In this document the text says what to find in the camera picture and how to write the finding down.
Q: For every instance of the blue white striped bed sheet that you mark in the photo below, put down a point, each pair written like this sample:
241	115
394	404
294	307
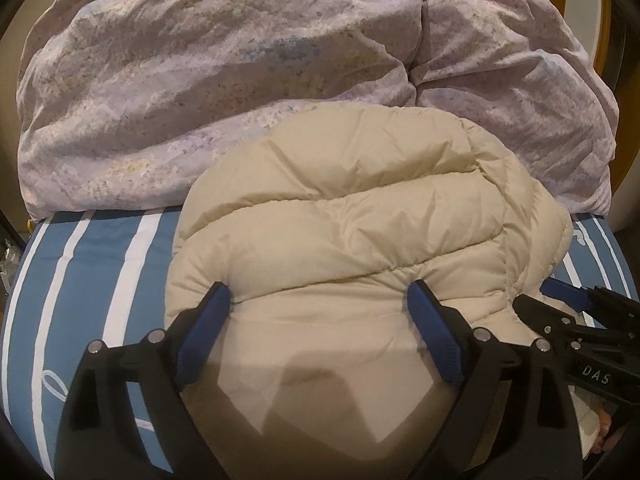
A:
100	260

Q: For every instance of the lilac floral duvet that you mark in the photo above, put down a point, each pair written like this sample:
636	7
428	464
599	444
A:
200	60

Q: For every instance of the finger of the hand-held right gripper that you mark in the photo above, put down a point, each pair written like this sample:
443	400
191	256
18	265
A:
567	294
542	312

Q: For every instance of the cream puffer jacket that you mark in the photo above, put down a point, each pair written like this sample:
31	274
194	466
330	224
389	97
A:
350	210

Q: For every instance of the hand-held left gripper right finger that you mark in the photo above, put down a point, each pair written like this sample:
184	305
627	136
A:
432	330

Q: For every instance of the person's right hand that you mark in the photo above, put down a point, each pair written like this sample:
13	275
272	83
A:
609	432

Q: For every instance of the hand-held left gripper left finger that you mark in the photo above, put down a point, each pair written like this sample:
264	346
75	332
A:
205	320

